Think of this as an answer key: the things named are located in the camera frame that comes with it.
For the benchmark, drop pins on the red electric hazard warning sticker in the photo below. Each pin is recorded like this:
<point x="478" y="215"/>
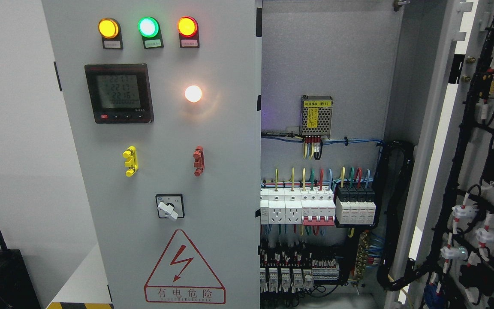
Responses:
<point x="182" y="275"/>

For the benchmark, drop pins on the black white surge protector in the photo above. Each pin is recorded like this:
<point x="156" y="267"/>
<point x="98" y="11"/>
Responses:
<point x="354" y="206"/>

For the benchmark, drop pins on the brass ground terminal bar right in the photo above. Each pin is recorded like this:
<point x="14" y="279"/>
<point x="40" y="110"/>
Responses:
<point x="361" y="256"/>

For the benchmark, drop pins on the green indicator lamp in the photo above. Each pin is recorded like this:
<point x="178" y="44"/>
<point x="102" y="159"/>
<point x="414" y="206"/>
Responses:
<point x="148" y="27"/>

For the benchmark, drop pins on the lower relay terminal row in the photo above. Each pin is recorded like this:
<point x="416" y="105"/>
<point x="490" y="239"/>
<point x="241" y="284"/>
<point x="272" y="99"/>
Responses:
<point x="294" y="270"/>

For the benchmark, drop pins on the black digital power meter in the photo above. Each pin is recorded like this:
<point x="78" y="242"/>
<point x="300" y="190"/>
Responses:
<point x="120" y="93"/>

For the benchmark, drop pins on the red indicator lamp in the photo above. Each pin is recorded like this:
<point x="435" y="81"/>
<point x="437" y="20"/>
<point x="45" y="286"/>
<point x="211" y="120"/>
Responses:
<point x="187" y="26"/>

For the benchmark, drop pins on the grey cabinet door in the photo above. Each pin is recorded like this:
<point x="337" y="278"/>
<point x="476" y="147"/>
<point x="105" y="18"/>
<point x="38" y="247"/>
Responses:
<point x="445" y="254"/>
<point x="220" y="205"/>

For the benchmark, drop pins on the yellow terminal post block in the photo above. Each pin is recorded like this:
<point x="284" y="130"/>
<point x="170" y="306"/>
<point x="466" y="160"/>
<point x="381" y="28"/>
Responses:
<point x="131" y="161"/>

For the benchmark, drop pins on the black box on left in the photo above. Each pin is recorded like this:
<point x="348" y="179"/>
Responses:
<point x="16" y="288"/>

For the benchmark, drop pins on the metal mesh power supply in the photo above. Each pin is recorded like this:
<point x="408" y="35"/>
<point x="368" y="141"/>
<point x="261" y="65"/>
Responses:
<point x="316" y="115"/>

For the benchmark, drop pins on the white socket breaker row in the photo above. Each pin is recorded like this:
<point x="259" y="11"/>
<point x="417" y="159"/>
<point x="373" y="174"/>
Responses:
<point x="280" y="206"/>

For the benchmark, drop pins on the red terminal post block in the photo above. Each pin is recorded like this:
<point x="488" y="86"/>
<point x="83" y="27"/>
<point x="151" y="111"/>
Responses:
<point x="199" y="163"/>

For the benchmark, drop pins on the red handle circuit breaker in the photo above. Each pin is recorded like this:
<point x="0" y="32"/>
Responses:
<point x="318" y="208"/>

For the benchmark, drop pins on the white glowing indicator lamp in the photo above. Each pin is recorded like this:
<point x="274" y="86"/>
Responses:
<point x="193" y="93"/>

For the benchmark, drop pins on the yellow indicator lamp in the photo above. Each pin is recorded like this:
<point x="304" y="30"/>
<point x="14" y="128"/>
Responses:
<point x="108" y="28"/>

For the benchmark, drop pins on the white rotary selector switch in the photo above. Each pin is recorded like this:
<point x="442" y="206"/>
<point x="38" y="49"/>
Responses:
<point x="170" y="206"/>

